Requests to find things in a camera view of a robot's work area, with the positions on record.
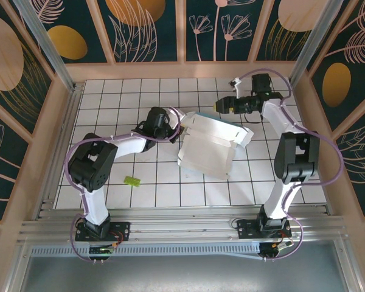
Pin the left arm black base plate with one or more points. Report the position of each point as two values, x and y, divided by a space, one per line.
123 227

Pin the aluminium side rail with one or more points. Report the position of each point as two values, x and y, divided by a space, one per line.
68 121

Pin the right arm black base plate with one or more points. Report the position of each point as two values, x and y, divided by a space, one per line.
244 231

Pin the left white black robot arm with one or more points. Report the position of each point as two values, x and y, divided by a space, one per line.
92 164

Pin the white and teal paper box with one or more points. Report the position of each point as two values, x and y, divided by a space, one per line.
210 146

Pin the small lime green plastic piece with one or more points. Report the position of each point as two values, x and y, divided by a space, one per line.
133 180

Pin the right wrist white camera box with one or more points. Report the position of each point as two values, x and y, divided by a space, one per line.
237 88

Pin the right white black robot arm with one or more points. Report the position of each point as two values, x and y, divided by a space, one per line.
296 158

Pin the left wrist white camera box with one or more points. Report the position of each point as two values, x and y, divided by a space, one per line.
174 113

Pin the aluminium corner post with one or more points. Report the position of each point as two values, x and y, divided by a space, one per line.
313 42
48 45

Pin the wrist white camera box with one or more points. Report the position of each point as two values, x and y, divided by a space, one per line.
237 88
174 113

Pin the aluminium mounting rail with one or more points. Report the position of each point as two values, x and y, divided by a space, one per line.
182 225

